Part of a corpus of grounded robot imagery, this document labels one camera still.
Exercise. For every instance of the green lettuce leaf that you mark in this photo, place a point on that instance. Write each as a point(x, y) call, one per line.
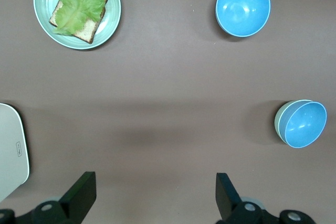
point(78, 1)

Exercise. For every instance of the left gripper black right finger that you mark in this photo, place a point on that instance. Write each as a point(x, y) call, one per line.
point(227, 203)

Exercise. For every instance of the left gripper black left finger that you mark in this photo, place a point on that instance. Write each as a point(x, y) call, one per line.
point(78, 200)

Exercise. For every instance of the brown table cover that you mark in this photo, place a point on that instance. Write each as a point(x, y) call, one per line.
point(168, 77)

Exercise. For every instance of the white bread slice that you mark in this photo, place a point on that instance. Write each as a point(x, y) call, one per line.
point(88, 31)

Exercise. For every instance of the cream toaster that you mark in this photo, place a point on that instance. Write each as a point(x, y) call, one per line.
point(10, 150)

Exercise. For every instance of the blue bowl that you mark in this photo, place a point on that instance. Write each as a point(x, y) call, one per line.
point(242, 7)
point(304, 127)

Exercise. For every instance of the green bowl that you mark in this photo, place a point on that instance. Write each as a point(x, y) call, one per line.
point(277, 124)

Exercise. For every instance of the green plate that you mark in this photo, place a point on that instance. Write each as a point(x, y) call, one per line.
point(111, 11)

